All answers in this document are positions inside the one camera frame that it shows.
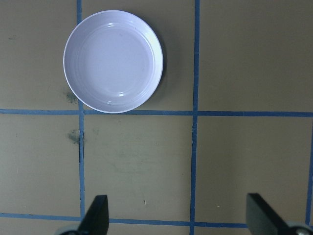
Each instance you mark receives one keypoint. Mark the light purple round plate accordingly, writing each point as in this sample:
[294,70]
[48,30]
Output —
[112,61]

